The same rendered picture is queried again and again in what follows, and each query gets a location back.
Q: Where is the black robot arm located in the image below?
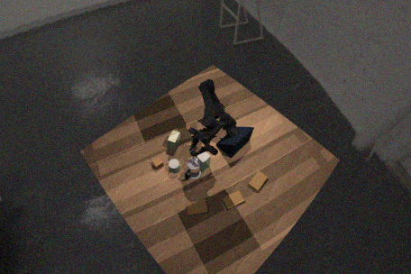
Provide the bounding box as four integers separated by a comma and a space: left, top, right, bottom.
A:
195, 78, 240, 142

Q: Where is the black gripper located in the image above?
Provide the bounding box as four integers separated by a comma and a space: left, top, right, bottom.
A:
188, 127, 218, 157

